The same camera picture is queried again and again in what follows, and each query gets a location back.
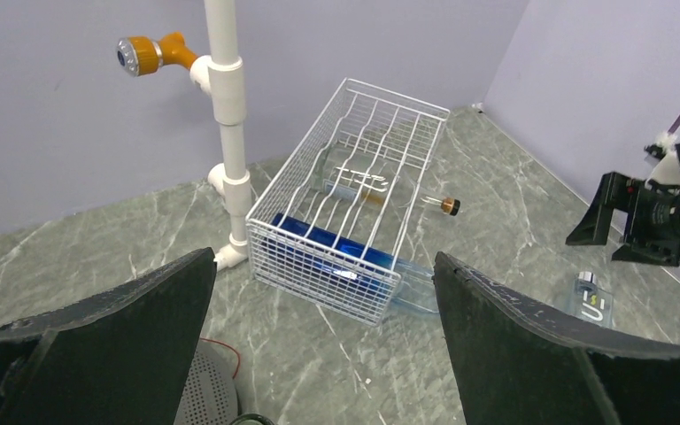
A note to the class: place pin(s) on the blue bottle in rack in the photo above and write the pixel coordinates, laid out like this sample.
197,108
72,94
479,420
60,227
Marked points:
351,274

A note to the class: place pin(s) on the grey round perforated disc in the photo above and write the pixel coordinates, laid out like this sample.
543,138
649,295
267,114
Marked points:
209,395

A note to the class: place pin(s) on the dark green wine bottle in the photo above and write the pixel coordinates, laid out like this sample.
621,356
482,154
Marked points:
251,419

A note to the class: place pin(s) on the clear bottle copper cap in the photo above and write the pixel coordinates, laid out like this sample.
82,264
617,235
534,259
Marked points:
371,180

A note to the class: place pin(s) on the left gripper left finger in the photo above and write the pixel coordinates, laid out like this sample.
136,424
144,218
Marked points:
121,356

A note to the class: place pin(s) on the white wire wine rack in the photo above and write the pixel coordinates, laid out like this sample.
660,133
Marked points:
358,115

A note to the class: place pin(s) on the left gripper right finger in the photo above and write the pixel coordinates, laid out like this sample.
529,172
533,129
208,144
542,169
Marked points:
517,360

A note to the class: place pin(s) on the orange nozzle on pipe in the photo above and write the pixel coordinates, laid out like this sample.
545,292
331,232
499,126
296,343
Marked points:
141,55

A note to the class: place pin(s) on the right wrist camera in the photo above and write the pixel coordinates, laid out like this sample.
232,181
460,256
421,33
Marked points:
667,170

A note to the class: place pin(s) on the blue glass bottle silver cap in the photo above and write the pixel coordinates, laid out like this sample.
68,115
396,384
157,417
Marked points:
588,302

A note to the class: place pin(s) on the white PVC pipe frame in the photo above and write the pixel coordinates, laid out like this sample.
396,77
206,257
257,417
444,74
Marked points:
220,75

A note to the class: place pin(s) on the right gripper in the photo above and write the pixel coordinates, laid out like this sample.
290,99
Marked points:
652,230

